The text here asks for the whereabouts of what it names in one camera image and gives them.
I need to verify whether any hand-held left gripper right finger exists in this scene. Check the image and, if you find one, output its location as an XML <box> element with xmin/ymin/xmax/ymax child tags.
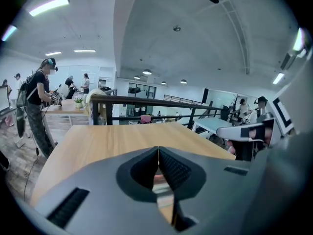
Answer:
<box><xmin>158</xmin><ymin>146</ymin><xmax>311</xmax><ymax>235</ymax></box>

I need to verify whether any black coat rack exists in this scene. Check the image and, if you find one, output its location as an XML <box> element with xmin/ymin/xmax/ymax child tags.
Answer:
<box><xmin>231</xmin><ymin>94</ymin><xmax>242</xmax><ymax>115</ymax></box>

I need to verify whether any green and black chair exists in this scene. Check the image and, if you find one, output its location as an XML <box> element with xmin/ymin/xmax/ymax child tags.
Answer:
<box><xmin>15</xmin><ymin>106</ymin><xmax>27</xmax><ymax>146</ymax></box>

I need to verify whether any black cable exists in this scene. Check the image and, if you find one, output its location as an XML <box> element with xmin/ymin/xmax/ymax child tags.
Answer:
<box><xmin>23</xmin><ymin>121</ymin><xmax>42</xmax><ymax>200</ymax></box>

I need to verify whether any black metal railing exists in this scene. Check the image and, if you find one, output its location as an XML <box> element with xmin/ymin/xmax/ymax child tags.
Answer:
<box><xmin>89</xmin><ymin>88</ymin><xmax>224</xmax><ymax>127</ymax></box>

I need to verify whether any long wooden table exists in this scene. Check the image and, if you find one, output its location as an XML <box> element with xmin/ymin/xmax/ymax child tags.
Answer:
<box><xmin>41</xmin><ymin>98</ymin><xmax>86</xmax><ymax>127</ymax></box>

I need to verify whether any light blue table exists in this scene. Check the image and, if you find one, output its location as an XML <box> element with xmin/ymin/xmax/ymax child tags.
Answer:
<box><xmin>192</xmin><ymin>117</ymin><xmax>234</xmax><ymax>141</ymax></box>

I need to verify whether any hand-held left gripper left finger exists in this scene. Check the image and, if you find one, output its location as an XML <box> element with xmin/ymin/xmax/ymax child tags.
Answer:
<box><xmin>31</xmin><ymin>146</ymin><xmax>177</xmax><ymax>235</ymax></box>

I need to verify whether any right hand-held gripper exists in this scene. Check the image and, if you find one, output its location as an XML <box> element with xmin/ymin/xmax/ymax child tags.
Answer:
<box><xmin>216</xmin><ymin>57</ymin><xmax>313</xmax><ymax>148</ymax></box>

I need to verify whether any beige cloth bundle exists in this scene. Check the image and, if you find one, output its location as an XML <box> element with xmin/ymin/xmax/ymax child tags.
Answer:
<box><xmin>84</xmin><ymin>88</ymin><xmax>108</xmax><ymax>126</ymax></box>

